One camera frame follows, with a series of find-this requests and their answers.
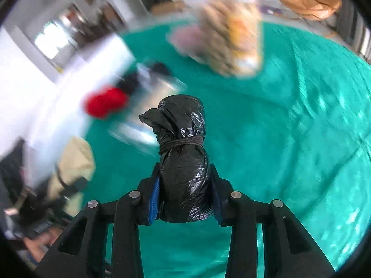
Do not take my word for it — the white foam board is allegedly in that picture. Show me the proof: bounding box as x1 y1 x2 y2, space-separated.
0 29 137 165

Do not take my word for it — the clear jar of tan snacks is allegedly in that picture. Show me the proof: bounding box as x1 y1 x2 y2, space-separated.
185 0 264 77

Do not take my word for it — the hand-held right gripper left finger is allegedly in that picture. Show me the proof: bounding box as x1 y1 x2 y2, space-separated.
35 162 161 278

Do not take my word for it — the orange chair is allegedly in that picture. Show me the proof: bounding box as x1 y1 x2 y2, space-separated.
276 0 342 21

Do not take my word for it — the green tablecloth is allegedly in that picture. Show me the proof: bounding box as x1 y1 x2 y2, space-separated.
78 20 371 278

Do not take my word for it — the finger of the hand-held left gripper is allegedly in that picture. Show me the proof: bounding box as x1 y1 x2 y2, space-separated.
48 177 89 207

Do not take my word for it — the plastic bag of white beads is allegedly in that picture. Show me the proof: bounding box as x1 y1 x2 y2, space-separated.
109 64 189 154

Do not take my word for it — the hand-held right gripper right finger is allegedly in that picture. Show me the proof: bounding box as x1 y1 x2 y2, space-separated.
210 164 337 278

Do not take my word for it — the black plastic bag bundle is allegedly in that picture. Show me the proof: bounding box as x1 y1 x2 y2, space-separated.
138 95 216 223

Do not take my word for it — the pink mesh cloth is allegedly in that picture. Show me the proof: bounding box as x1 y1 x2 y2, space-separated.
166 26 209 61

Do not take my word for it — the red yarn ball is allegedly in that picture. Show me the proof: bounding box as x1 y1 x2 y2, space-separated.
83 86 129 119

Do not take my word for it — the cream cloth roll brown cord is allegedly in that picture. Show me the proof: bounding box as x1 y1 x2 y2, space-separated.
48 137 96 209

